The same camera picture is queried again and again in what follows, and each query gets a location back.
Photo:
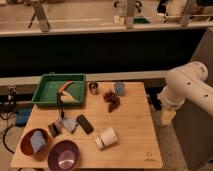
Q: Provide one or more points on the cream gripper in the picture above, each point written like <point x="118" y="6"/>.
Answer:
<point x="167" y="116"/>

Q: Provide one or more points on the dark grape bunch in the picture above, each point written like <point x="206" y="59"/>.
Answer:
<point x="112" y="99"/>

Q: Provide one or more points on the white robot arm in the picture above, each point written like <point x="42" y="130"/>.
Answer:
<point x="185" y="82"/>

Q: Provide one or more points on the purple bowl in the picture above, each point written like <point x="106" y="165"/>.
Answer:
<point x="64" y="156"/>

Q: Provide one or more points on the brown bowl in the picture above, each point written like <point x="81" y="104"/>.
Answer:
<point x="27" y="149"/>

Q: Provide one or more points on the blue plastic cup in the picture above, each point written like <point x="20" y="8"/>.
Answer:
<point x="119" y="88"/>

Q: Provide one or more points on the small metal cup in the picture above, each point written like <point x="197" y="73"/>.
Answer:
<point x="93" y="87"/>

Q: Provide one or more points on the black remote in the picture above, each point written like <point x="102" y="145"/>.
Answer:
<point x="85" y="124"/>

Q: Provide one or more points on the grey blue cloth piece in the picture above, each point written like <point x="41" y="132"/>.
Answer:
<point x="70" y="124"/>

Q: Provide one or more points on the small black block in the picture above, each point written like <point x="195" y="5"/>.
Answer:
<point x="53" y="130"/>

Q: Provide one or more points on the green plastic tray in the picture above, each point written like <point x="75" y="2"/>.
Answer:
<point x="46" y="92"/>

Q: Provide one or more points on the blue box beside table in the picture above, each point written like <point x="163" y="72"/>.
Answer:
<point x="22" y="116"/>

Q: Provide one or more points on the black handled utensil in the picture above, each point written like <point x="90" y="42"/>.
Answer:
<point x="60" y="105"/>

